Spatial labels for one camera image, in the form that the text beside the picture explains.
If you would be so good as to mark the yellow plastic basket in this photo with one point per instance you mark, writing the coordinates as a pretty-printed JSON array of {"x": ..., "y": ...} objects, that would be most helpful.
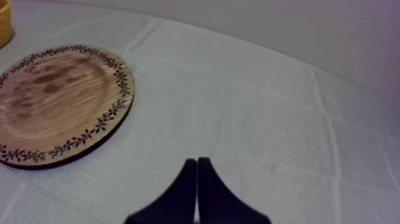
[{"x": 4, "y": 22}]

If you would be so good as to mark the round wooden board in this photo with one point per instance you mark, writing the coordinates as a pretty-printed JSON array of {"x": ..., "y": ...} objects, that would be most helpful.
[{"x": 59, "y": 106}]

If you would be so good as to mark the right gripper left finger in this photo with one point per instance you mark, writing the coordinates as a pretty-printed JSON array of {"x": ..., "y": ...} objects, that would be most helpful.
[{"x": 178, "y": 203}]

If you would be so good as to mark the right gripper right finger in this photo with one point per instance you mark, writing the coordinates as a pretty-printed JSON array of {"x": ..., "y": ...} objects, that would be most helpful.
[{"x": 218, "y": 204}]

